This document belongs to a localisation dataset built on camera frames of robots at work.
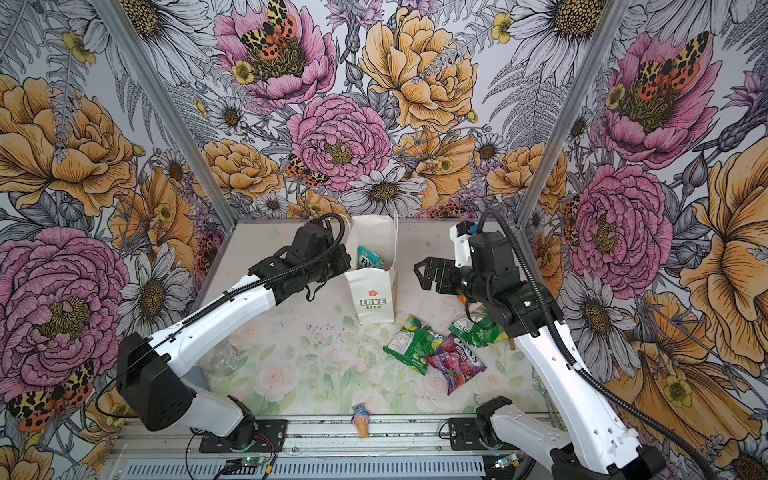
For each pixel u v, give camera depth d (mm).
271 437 741
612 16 717
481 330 874
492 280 465
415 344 853
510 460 715
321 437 758
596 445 365
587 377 387
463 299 962
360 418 744
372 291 818
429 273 578
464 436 732
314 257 577
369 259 967
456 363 812
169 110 889
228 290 499
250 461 713
